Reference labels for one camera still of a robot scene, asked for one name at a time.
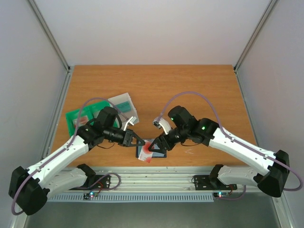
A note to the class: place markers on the white plastic tray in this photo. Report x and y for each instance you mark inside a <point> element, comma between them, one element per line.
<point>122,98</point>

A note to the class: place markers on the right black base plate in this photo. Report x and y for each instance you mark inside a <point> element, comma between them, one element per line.
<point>203,182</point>

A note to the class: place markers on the left small circuit board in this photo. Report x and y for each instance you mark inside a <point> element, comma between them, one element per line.
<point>89,196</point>

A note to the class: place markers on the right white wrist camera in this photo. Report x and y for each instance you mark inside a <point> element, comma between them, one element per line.
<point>162,123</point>

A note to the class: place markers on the aluminium front rail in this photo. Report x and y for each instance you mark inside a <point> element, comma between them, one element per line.
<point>155,178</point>

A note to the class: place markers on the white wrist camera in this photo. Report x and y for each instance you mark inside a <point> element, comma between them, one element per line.
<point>162,123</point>
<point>131,121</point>

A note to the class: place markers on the right aluminium frame post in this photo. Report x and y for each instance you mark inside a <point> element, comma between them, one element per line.
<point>258,28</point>

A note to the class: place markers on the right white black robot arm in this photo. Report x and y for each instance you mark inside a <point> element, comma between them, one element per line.
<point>266,170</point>

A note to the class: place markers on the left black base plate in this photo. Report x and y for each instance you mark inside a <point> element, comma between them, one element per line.
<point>103,181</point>

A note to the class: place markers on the red circle white card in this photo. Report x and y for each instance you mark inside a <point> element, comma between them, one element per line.
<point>144,154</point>

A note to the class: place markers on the teal card in white tray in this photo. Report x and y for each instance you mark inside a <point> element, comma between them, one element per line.
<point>124,107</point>

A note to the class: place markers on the right small circuit board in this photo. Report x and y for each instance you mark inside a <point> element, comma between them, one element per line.
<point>221,194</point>

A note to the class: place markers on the dark blue card holder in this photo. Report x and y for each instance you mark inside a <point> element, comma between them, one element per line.
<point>155,154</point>

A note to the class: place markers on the red white card in tray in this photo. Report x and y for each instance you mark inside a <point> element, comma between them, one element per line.
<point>82,121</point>

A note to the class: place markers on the grey card in tray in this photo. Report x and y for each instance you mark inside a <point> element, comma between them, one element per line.
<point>96,110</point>

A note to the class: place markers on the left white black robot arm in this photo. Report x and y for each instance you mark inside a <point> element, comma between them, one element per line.
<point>30,188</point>

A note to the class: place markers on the left aluminium frame post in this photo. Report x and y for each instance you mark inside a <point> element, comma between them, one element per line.
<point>38,14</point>

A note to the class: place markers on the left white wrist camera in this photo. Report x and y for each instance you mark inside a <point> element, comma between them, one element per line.
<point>131,121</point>

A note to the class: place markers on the grey slotted cable duct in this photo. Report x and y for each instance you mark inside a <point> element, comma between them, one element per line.
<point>135,197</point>

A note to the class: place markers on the aluminium frame post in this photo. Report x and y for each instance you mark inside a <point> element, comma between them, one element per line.
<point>38,14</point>
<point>258,28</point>

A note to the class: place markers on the small circuit board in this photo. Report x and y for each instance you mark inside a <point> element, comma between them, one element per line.
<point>89,196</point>
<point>221,194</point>

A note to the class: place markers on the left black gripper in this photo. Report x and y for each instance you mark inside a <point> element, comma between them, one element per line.
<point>127,139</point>

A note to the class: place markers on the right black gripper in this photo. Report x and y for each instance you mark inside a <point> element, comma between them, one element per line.
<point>165,142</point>

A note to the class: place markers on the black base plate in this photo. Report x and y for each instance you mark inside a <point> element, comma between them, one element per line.
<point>103,181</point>
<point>203,182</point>

